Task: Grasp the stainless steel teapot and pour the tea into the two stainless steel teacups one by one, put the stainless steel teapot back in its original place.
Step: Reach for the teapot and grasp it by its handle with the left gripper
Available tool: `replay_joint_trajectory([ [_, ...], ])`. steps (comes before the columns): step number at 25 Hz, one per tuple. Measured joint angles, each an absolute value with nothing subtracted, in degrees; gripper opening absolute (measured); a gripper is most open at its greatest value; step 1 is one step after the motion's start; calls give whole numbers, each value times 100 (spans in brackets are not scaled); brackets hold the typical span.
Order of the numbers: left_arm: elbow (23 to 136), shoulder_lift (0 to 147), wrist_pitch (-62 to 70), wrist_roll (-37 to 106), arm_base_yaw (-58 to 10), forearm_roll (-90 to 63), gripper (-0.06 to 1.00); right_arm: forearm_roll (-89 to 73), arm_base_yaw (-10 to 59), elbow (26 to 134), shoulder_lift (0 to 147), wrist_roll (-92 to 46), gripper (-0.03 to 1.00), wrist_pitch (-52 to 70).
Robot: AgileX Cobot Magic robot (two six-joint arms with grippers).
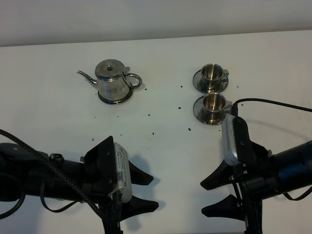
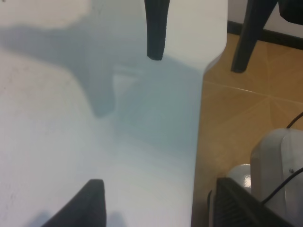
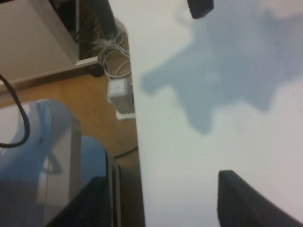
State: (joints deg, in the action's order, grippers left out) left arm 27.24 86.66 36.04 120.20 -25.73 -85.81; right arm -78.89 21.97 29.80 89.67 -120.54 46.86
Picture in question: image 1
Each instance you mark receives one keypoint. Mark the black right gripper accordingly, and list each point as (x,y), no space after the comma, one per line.
(249,179)

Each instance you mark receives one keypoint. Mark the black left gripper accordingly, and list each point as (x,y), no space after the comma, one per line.
(100,179)

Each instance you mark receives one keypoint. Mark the stainless steel teapot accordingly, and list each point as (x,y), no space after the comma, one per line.
(113,79)

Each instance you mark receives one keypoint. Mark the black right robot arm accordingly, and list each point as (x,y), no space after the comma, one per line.
(291,170)

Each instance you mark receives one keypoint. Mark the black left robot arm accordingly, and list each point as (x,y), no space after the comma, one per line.
(46,176)

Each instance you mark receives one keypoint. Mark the near stainless steel teacup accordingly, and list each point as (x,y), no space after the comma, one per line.
(214,105)

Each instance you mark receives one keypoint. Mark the stainless steel teacup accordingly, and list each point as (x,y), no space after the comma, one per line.
(214,105)
(212,74)

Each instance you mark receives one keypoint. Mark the near stainless steel saucer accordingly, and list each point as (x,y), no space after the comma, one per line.
(206,120)

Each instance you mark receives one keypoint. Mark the stainless steel saucer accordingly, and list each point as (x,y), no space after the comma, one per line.
(205,90)
(206,120)

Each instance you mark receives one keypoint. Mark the round steel teapot tray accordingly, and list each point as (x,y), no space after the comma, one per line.
(115,102)

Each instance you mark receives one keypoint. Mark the far stainless steel saucer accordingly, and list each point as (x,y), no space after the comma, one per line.
(205,90)

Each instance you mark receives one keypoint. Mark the far stainless steel teacup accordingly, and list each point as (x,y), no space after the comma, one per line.
(212,74)

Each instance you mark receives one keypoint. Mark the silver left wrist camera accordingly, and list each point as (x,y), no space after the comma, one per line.
(123,184)

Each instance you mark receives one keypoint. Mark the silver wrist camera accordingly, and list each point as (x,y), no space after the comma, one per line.
(123,184)
(228,141)

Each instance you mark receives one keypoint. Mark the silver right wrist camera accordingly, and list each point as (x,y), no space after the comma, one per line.
(228,141)

